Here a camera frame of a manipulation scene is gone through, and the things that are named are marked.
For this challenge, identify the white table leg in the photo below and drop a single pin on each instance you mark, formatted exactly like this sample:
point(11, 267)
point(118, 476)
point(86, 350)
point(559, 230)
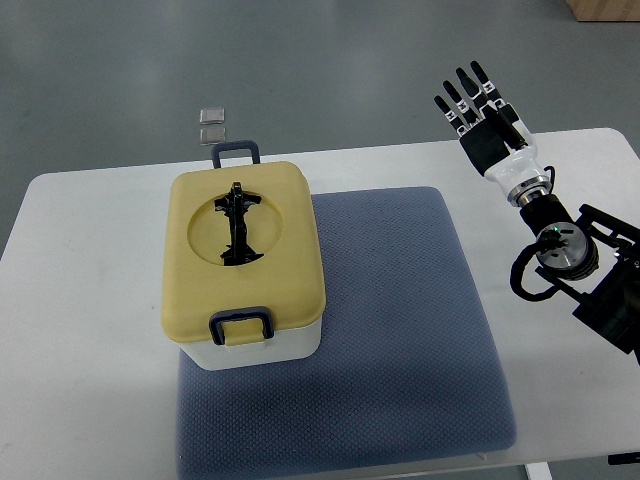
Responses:
point(538, 471)

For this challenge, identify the white storage box base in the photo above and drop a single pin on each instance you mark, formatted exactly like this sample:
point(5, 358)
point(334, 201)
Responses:
point(285, 345)

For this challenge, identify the blue textured mat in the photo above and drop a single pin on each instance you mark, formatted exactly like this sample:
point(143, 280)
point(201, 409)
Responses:
point(407, 369)

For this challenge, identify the yellow storage box lid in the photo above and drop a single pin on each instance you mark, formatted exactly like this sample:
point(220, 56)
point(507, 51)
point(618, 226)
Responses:
point(242, 258)

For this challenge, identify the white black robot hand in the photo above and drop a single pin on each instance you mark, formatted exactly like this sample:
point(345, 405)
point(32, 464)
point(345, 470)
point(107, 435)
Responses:
point(493, 136)

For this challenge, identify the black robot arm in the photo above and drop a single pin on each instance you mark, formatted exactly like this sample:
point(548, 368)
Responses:
point(565, 250)

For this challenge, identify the upper metal floor plate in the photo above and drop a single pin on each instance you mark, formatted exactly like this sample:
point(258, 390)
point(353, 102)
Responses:
point(212, 115)

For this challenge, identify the wooden box corner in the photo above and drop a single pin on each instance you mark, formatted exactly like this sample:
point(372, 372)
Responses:
point(605, 10)

